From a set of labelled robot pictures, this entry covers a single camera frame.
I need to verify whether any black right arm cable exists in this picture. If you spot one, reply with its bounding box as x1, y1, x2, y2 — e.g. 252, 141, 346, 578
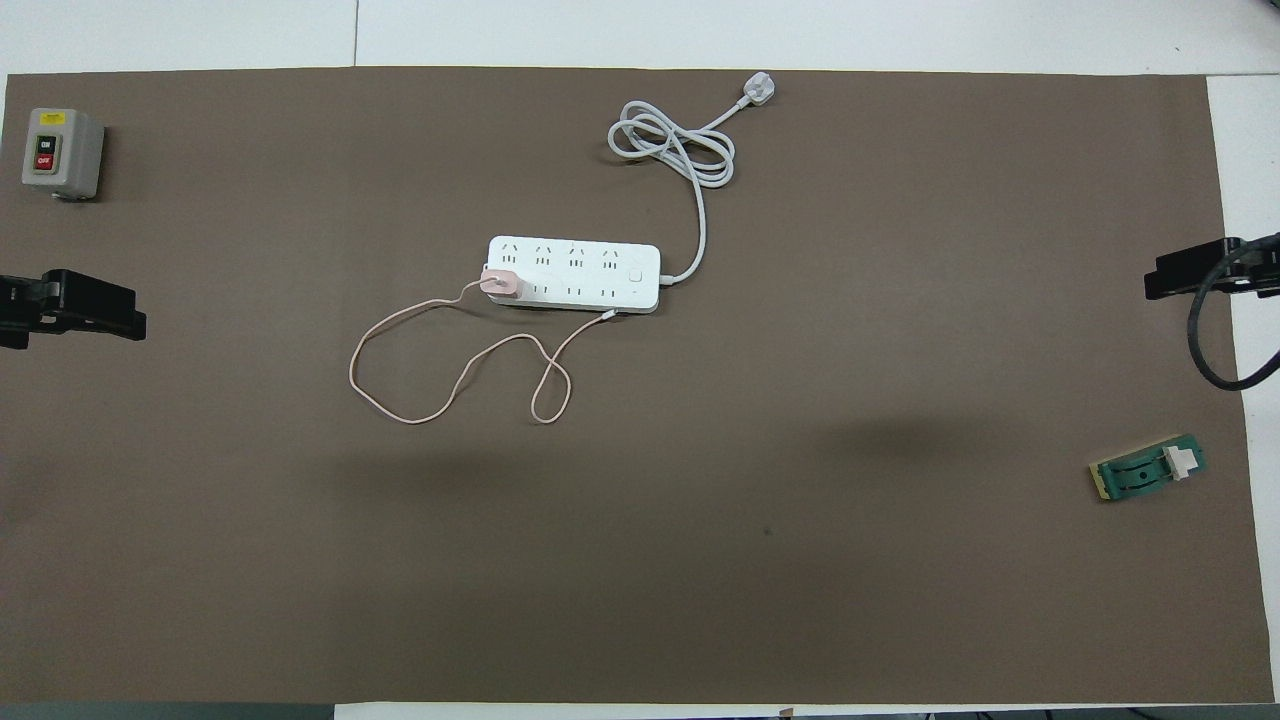
1187, 232, 1280, 392

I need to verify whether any grey on-off switch box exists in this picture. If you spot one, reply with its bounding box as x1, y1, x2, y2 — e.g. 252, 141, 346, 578
22, 107, 106, 202

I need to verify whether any green knife switch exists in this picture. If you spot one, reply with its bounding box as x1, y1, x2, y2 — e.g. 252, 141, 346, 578
1088, 433, 1208, 502

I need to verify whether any white power cord with plug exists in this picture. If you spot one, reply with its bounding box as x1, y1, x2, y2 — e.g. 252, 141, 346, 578
608, 72, 778, 286

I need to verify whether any white power strip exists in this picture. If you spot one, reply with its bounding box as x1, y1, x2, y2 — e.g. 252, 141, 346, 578
486, 235, 663, 315

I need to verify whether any pink charging cable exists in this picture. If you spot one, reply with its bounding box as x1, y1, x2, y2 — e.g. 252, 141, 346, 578
348, 283, 619, 426

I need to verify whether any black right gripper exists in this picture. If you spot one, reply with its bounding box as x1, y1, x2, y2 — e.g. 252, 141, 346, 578
1145, 232, 1280, 301

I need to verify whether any brown table mat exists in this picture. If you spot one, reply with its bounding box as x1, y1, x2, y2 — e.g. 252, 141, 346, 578
0, 67, 1276, 706

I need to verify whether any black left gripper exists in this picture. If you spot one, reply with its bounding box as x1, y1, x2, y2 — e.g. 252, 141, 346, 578
0, 268, 148, 350

